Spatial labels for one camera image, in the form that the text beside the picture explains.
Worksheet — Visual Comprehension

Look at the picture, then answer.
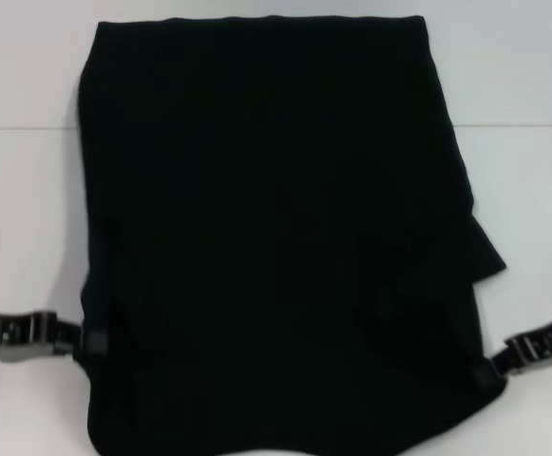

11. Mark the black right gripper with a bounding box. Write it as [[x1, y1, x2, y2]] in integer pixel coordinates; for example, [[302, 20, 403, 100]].
[[472, 307, 552, 387]]

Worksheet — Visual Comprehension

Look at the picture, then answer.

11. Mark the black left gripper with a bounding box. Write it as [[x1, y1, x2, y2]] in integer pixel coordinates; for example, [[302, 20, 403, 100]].
[[0, 309, 108, 365]]

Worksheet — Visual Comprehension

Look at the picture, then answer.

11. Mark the black shirt with FREE print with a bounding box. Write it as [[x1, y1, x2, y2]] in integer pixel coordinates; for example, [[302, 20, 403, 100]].
[[74, 14, 509, 456]]

